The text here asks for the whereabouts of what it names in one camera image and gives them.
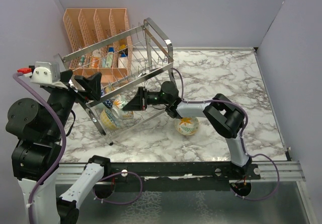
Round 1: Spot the white green patterned bowl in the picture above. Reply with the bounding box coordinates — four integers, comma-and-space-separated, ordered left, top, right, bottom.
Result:
111, 95, 134, 120

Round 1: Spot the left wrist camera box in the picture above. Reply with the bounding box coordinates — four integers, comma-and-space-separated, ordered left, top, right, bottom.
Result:
31, 61, 60, 85

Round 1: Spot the blue orange floral bowl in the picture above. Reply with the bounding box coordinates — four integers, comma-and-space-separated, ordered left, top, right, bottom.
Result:
101, 86, 114, 95

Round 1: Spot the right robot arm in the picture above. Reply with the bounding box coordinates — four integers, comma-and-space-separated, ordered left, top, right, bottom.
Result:
122, 81, 252, 179

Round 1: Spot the yellow grid pattern bowl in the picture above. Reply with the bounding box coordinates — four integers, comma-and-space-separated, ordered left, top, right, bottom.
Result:
100, 108, 121, 130

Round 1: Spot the leaf pattern white bowl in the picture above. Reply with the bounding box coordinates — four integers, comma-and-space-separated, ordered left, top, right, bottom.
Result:
174, 117, 199, 136

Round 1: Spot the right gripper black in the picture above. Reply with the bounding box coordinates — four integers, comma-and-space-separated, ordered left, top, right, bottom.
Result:
123, 87, 170, 111

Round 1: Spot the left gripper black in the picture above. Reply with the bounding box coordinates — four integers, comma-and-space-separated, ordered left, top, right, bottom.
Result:
47, 68, 102, 138

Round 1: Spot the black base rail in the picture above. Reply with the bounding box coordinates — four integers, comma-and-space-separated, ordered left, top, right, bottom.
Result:
84, 156, 260, 192

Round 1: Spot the white blue box in organizer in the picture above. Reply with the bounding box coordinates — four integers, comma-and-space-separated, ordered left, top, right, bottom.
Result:
118, 53, 128, 68

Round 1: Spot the green tube in organizer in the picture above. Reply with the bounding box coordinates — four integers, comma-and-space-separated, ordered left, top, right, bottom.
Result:
102, 47, 114, 68

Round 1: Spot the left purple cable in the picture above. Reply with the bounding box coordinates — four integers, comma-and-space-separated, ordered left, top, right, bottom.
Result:
13, 72, 67, 224

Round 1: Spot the steel wire dish rack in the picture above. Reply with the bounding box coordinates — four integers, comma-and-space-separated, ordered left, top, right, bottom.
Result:
54, 18, 174, 143

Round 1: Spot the peach plastic file organizer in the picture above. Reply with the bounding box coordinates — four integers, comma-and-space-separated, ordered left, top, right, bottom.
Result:
63, 9, 133, 86

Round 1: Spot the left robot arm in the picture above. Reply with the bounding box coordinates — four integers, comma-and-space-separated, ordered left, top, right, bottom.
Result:
6, 68, 111, 223

